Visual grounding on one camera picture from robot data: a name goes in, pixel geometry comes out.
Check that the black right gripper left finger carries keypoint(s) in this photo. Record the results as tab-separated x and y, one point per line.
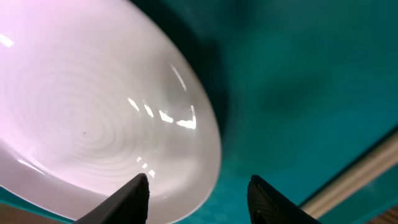
128	205

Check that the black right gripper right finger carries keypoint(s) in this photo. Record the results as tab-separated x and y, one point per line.
266	205

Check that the large white plate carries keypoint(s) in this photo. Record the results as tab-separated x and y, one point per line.
92	94

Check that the wooden chopstick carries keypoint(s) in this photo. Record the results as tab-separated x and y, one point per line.
379	160

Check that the teal serving tray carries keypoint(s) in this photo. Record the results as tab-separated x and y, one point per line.
299	89

